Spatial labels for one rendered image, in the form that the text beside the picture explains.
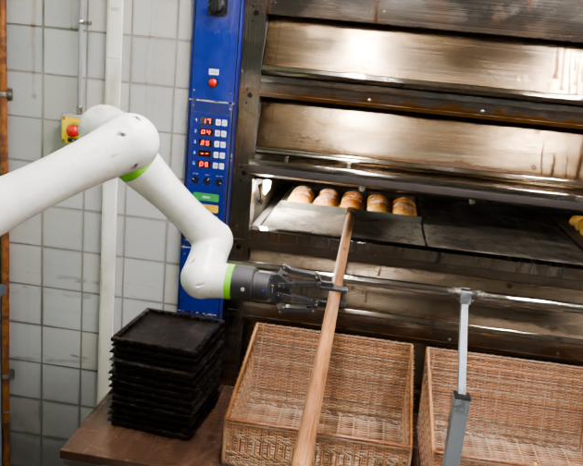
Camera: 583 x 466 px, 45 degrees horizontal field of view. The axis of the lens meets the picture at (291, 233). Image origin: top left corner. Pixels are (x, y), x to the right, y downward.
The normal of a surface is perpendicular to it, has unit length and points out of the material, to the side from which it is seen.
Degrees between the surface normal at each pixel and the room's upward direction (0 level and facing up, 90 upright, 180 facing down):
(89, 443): 0
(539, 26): 90
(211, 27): 90
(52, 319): 90
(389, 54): 70
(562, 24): 90
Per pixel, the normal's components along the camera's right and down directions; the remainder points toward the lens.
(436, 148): -0.09, -0.11
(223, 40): -0.13, 0.24
